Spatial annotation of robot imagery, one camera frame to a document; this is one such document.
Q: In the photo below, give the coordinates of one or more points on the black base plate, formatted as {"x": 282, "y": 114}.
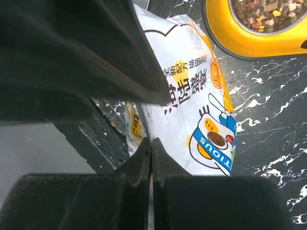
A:
{"x": 97, "y": 141}

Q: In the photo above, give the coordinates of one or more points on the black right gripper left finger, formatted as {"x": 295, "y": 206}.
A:
{"x": 112, "y": 201}

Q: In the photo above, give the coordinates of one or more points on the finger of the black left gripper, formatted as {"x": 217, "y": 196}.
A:
{"x": 56, "y": 55}

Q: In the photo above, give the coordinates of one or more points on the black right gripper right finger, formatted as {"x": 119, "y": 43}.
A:
{"x": 186, "y": 202}

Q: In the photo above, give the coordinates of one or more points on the yellow double pet bowl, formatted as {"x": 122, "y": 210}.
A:
{"x": 257, "y": 29}

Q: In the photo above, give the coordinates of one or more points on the pink white pet food bag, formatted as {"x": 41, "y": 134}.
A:
{"x": 197, "y": 127}

